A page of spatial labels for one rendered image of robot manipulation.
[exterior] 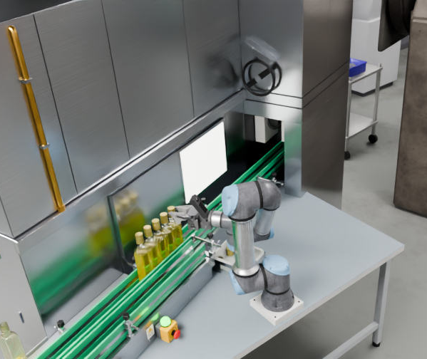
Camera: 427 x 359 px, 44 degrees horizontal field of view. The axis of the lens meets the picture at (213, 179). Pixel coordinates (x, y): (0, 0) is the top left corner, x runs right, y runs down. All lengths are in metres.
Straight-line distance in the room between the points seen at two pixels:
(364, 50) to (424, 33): 2.63
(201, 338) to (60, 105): 1.15
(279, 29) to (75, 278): 1.60
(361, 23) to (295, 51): 3.59
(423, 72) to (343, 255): 1.64
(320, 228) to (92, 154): 1.38
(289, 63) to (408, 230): 1.94
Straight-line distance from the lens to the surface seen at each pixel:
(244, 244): 2.16
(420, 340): 3.48
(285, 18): 2.82
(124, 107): 2.28
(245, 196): 2.03
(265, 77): 2.97
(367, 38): 6.39
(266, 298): 2.40
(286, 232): 2.92
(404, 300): 3.70
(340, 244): 2.86
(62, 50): 2.02
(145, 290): 2.37
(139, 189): 2.42
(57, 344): 2.23
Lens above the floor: 2.50
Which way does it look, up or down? 31 degrees down
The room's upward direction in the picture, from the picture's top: 5 degrees counter-clockwise
